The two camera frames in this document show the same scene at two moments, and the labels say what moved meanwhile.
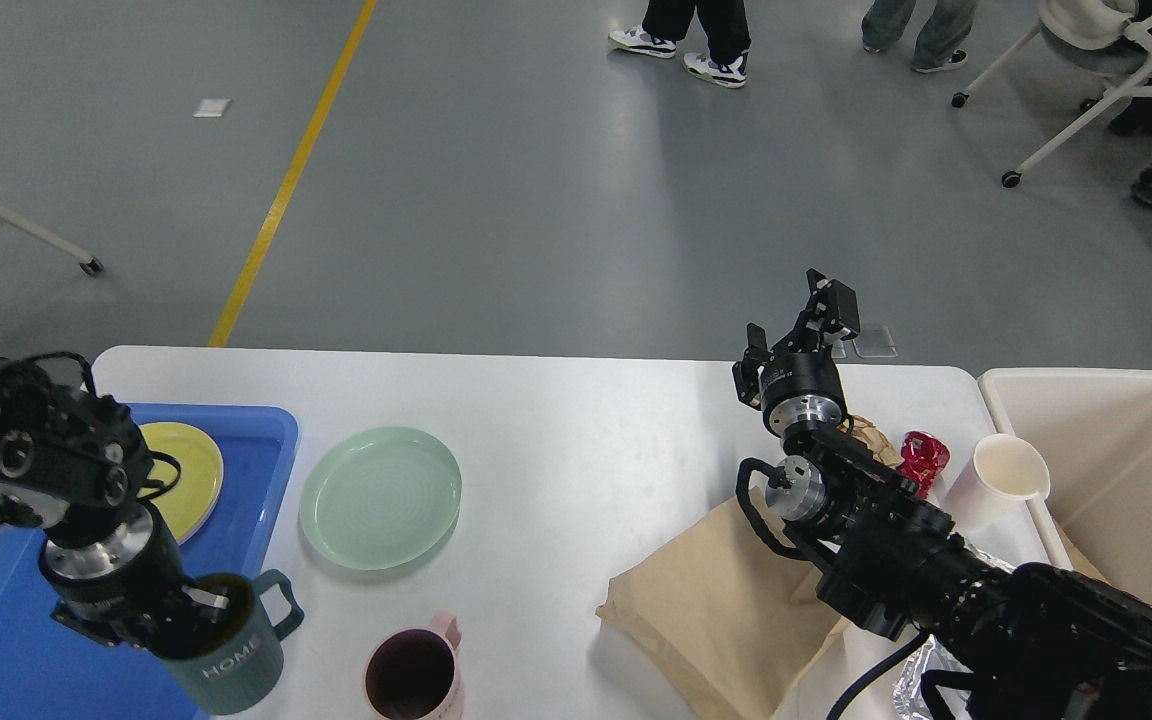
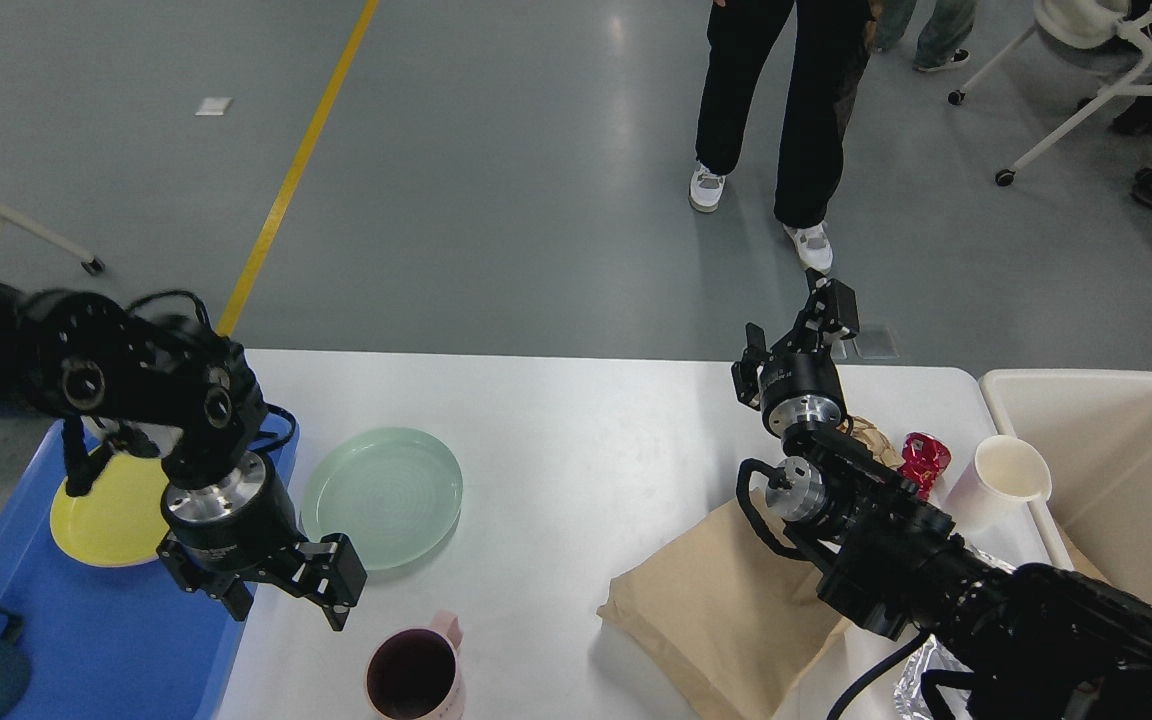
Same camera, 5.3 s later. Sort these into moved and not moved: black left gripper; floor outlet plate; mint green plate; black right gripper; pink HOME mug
Moved: black left gripper
Not moved: black right gripper; pink HOME mug; mint green plate; floor outlet plate
